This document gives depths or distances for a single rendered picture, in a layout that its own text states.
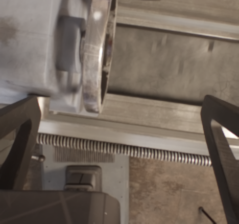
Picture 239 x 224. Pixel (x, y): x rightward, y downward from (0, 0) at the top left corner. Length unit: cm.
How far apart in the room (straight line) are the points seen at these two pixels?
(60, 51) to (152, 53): 46
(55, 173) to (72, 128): 76
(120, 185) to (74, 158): 31
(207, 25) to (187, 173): 120
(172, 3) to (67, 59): 41
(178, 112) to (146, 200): 115
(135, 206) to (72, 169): 63
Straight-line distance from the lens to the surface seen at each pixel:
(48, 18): 34
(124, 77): 75
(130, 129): 64
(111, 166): 132
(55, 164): 137
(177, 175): 168
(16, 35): 35
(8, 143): 87
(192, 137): 68
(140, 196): 171
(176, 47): 78
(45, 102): 44
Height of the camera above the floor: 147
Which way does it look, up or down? 82 degrees down
